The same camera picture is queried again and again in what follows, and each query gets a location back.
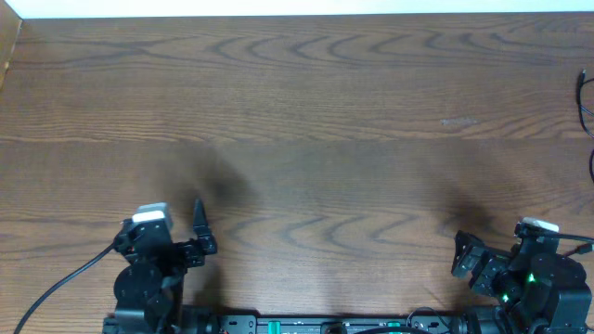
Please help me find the left camera black cable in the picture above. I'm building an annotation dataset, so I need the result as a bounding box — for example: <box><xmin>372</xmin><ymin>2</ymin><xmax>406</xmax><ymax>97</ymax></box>
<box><xmin>12</xmin><ymin>243</ymin><xmax>117</xmax><ymax>334</ymax></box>

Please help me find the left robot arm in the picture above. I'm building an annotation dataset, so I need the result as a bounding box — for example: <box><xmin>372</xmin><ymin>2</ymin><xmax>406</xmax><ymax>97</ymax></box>
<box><xmin>113</xmin><ymin>199</ymin><xmax>217</xmax><ymax>333</ymax></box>

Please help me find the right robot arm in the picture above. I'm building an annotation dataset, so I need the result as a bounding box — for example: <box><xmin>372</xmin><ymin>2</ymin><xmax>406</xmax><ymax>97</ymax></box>
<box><xmin>449</xmin><ymin>226</ymin><xmax>593</xmax><ymax>334</ymax></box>

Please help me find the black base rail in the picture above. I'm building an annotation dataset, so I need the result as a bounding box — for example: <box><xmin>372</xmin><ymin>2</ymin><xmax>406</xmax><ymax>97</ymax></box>
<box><xmin>101</xmin><ymin>305</ymin><xmax>511</xmax><ymax>334</ymax></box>

